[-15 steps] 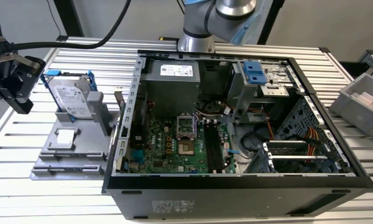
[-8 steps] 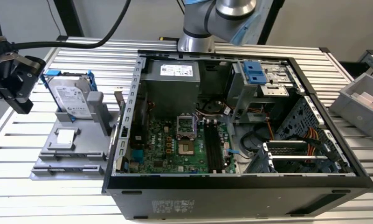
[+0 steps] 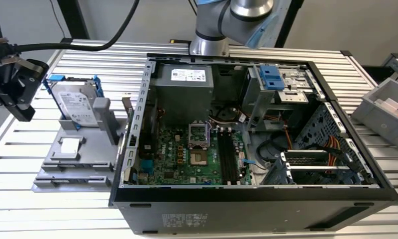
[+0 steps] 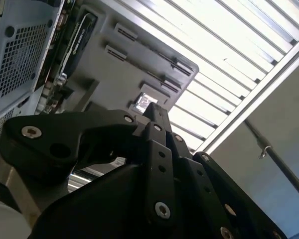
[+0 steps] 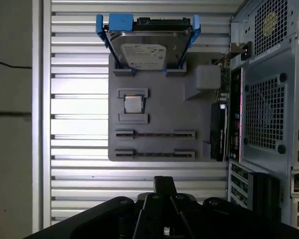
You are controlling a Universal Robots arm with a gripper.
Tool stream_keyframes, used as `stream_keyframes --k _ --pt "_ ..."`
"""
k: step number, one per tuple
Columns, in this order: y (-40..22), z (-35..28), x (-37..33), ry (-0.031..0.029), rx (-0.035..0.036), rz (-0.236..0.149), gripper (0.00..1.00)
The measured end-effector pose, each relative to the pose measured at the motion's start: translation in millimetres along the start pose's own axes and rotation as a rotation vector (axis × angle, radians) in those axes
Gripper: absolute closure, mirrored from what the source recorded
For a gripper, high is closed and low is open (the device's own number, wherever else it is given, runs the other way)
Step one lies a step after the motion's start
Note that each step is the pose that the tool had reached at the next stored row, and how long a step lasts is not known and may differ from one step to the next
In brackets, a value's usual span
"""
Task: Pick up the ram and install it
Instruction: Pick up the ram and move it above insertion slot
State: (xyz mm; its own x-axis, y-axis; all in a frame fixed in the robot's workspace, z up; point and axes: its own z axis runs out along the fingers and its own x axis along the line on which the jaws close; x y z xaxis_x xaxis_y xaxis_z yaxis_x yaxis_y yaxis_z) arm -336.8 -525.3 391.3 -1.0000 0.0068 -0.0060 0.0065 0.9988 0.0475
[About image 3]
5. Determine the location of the silver hard disk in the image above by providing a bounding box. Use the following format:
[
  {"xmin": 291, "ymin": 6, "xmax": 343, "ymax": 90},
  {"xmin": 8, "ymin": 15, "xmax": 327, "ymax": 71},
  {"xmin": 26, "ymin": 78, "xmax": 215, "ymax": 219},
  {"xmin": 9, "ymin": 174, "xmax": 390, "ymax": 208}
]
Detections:
[{"xmin": 50, "ymin": 79, "xmax": 100, "ymax": 126}]

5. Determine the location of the black RAM slot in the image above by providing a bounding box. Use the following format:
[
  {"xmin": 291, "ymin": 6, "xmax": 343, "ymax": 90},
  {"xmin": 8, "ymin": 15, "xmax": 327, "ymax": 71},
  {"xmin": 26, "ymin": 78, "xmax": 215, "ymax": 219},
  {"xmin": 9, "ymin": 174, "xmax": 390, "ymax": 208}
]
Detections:
[
  {"xmin": 217, "ymin": 126, "xmax": 233, "ymax": 186},
  {"xmin": 226, "ymin": 126, "xmax": 242, "ymax": 186}
]

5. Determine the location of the grey plastic bin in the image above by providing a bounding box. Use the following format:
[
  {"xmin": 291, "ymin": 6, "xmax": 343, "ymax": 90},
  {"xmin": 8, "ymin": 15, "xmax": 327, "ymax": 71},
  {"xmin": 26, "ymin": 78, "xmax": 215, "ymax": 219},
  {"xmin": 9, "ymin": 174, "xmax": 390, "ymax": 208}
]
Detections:
[{"xmin": 350, "ymin": 77, "xmax": 398, "ymax": 149}]

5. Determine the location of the white block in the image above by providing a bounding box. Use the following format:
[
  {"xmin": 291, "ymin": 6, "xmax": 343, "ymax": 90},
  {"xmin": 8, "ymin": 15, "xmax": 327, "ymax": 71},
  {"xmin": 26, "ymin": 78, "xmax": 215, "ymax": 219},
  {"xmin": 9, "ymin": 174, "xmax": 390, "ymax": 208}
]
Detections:
[{"xmin": 374, "ymin": 98, "xmax": 398, "ymax": 113}]

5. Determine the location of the blue disk carrier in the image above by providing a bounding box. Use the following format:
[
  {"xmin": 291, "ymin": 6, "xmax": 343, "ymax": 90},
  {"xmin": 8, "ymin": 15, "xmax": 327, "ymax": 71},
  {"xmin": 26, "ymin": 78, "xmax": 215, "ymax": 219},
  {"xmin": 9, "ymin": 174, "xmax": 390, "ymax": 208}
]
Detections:
[{"xmin": 41, "ymin": 73, "xmax": 104, "ymax": 130}]

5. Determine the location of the grey power supply unit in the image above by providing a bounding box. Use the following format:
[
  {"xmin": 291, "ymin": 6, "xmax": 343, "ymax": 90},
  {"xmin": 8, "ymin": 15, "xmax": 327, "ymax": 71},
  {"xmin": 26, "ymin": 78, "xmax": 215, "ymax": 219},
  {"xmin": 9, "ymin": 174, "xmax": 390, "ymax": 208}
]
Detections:
[{"xmin": 149, "ymin": 63, "xmax": 214, "ymax": 125}]

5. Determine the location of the grey metal disk bay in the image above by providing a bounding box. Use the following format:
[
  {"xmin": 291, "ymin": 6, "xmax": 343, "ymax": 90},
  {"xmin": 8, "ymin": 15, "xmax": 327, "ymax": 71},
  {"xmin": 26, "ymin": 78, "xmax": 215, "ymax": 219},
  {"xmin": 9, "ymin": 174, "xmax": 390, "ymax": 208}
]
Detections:
[{"xmin": 261, "ymin": 149, "xmax": 375, "ymax": 186}]

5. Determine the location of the black frame post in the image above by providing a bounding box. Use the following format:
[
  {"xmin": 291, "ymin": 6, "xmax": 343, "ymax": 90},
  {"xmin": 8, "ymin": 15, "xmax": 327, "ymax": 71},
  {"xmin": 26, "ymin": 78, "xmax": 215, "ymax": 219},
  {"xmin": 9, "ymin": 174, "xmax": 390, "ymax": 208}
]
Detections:
[
  {"xmin": 274, "ymin": 0, "xmax": 305, "ymax": 48},
  {"xmin": 57, "ymin": 0, "xmax": 90, "ymax": 40}
]

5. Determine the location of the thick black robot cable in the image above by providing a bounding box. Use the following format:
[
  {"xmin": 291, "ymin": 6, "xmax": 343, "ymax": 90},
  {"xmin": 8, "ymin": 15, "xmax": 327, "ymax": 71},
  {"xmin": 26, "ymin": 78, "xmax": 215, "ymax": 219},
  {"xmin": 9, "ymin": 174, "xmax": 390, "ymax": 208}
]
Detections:
[{"xmin": 14, "ymin": 0, "xmax": 142, "ymax": 53}]

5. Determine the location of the orange yellow wire bundle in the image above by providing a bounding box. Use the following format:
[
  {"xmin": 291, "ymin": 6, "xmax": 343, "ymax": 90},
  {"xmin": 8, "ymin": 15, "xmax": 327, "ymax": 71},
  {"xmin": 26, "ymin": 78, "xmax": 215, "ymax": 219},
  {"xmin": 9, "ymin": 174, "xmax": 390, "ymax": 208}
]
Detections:
[{"xmin": 323, "ymin": 135, "xmax": 345, "ymax": 176}]

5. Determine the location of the blue plastic drive latch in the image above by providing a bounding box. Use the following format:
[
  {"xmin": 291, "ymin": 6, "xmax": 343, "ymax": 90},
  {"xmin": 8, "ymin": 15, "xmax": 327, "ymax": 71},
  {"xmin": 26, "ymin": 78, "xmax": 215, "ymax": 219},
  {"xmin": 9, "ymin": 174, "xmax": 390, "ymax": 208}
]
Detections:
[{"xmin": 259, "ymin": 65, "xmax": 282, "ymax": 91}]

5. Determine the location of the grey parts rack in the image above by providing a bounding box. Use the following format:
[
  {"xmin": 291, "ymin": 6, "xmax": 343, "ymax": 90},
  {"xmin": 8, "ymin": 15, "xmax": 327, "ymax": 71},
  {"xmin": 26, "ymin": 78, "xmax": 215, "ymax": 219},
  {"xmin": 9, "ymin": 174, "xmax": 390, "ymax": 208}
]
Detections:
[{"xmin": 32, "ymin": 97, "xmax": 130, "ymax": 192}]

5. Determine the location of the black open PC case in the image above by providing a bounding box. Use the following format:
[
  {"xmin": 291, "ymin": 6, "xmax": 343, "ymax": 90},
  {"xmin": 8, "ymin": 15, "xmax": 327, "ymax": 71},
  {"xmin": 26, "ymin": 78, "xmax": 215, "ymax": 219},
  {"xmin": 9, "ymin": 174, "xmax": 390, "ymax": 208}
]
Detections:
[{"xmin": 108, "ymin": 52, "xmax": 398, "ymax": 236}]

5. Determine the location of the CPU socket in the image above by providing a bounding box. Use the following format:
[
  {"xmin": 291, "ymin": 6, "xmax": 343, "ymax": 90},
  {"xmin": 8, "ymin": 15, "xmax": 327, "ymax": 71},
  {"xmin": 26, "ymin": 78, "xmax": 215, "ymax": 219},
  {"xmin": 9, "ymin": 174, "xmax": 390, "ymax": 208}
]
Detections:
[{"xmin": 189, "ymin": 148, "xmax": 209, "ymax": 167}]

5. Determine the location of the metal socket cover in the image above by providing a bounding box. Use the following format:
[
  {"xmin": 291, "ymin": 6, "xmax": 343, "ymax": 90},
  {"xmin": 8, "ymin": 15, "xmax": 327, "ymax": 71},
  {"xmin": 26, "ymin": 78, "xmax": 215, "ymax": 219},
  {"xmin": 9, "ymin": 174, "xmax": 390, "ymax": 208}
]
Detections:
[{"xmin": 187, "ymin": 120, "xmax": 209, "ymax": 149}]

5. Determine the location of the green motherboard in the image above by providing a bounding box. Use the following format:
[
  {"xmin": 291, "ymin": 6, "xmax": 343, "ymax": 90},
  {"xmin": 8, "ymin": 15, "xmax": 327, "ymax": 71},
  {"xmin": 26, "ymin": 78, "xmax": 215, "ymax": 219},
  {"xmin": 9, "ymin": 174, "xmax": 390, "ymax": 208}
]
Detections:
[{"xmin": 132, "ymin": 121, "xmax": 253, "ymax": 186}]

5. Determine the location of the silver CPU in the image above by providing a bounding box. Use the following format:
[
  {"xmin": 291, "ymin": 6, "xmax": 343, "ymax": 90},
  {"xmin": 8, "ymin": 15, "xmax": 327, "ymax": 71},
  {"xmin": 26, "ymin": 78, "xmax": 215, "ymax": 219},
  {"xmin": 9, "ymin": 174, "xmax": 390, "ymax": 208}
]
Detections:
[{"xmin": 60, "ymin": 137, "xmax": 81, "ymax": 154}]

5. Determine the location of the round black speaker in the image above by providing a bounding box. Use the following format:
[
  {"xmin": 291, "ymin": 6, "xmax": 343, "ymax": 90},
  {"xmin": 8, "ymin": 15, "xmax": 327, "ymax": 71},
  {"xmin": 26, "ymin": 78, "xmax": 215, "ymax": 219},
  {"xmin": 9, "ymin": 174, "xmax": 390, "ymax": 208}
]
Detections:
[{"xmin": 217, "ymin": 106, "xmax": 241, "ymax": 123}]

